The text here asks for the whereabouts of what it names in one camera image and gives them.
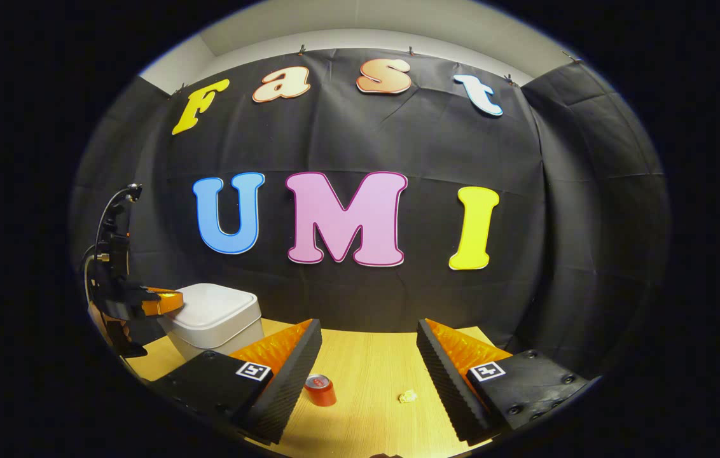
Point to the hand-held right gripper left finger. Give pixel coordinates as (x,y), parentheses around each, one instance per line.
(287,381)

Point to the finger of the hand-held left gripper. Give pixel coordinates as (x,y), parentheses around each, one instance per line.
(166,302)

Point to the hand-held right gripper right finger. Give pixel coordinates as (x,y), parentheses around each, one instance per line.
(452,381)

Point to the red pop can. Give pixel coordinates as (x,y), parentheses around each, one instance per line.
(320,391)

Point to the yellow paper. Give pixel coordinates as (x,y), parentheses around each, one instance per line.
(408,396)

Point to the white desktop garbage bin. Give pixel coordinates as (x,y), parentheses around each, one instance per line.
(214,312)

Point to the black backdrop cloth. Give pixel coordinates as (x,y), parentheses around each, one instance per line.
(398,140)

